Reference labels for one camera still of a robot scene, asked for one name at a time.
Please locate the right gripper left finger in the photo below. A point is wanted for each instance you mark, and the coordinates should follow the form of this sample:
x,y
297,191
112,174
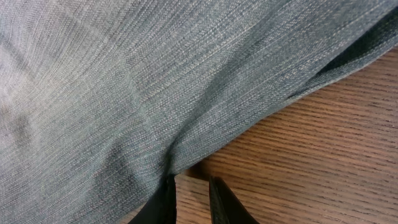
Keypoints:
x,y
161,208

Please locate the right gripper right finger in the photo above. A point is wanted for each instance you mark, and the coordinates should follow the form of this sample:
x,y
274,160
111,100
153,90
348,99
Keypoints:
x,y
225,207

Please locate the light blue denim shorts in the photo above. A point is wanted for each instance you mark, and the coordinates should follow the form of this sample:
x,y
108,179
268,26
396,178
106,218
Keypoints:
x,y
100,100

